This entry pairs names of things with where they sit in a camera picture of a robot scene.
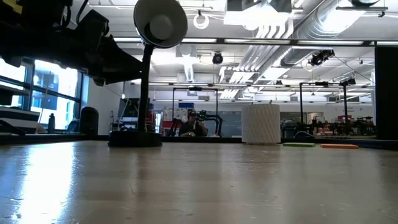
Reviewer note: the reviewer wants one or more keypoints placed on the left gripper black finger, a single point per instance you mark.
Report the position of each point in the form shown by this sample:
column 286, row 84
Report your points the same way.
column 124, row 67

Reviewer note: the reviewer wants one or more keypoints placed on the black gooseneck desk lamp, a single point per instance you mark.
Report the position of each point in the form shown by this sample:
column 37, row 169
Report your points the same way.
column 144, row 93

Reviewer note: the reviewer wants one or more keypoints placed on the white frosted lightbulb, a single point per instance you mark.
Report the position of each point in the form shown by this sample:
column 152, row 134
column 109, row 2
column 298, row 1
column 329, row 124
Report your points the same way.
column 161, row 27

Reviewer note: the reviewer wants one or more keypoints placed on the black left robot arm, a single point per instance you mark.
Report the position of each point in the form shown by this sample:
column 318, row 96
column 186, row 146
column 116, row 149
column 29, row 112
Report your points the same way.
column 31, row 31

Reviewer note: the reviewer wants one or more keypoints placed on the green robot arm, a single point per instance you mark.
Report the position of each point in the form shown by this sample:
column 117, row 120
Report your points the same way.
column 214, row 119

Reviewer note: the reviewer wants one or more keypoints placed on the dark computer monitor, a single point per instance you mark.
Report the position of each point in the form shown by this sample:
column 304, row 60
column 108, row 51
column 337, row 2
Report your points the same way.
column 128, row 107

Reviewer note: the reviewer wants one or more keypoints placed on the black rounded bin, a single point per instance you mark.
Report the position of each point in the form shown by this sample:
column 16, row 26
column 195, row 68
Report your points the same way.
column 89, row 121

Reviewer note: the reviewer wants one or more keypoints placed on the blue box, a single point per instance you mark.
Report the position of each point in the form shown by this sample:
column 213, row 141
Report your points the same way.
column 186, row 105

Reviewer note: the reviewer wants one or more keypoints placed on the dark water bottle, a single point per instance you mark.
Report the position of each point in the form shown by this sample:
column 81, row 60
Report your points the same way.
column 51, row 124

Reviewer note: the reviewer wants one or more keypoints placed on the person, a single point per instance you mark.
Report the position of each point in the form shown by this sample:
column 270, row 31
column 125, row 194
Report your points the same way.
column 192, row 127

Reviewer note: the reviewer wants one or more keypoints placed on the white textured cup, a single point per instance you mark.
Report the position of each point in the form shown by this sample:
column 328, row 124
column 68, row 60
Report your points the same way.
column 261, row 124

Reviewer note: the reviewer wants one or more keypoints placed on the green sticky note pad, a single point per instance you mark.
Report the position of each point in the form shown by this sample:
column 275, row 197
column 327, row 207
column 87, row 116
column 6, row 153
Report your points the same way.
column 299, row 144

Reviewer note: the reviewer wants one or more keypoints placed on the orange sticky note pad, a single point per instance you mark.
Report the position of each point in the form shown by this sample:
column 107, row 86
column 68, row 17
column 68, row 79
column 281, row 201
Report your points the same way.
column 339, row 146

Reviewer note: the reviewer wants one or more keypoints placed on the black test rig frame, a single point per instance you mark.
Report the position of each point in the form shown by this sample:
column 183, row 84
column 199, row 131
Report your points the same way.
column 345, row 105
column 195, row 89

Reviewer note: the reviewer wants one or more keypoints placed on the black ceiling dome camera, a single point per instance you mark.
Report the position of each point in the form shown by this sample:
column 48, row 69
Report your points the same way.
column 217, row 58

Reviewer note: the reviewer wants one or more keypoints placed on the black aluminium frame rail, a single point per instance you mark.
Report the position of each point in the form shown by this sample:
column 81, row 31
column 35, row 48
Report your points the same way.
column 217, row 139

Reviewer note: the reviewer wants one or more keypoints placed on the black overhead frame beam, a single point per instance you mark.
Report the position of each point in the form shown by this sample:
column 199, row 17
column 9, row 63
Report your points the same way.
column 280, row 42

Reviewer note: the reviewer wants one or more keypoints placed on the black frame post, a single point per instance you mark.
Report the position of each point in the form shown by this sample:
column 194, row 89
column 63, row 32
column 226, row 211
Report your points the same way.
column 386, row 93

